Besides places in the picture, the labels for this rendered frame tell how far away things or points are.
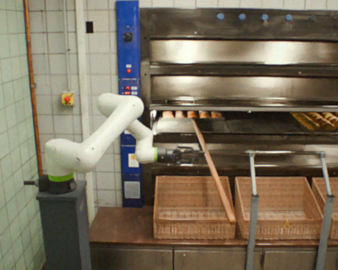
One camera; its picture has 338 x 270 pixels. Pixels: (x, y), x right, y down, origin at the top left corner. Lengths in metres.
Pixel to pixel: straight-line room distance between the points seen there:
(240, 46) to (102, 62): 1.01
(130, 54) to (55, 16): 0.61
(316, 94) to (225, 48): 0.76
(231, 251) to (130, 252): 0.68
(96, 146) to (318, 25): 1.86
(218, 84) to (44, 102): 1.31
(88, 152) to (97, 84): 1.21
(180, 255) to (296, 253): 0.79
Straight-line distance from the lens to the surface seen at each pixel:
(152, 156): 2.35
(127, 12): 2.80
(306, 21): 2.95
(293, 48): 2.92
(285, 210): 3.13
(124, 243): 2.68
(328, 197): 2.59
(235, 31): 2.84
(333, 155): 3.18
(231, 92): 2.85
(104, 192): 3.14
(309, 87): 2.98
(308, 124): 3.31
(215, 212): 3.02
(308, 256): 2.84
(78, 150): 1.76
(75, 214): 1.92
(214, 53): 2.81
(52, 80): 2.99
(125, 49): 2.80
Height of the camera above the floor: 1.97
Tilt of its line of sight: 16 degrees down
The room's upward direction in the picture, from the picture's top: straight up
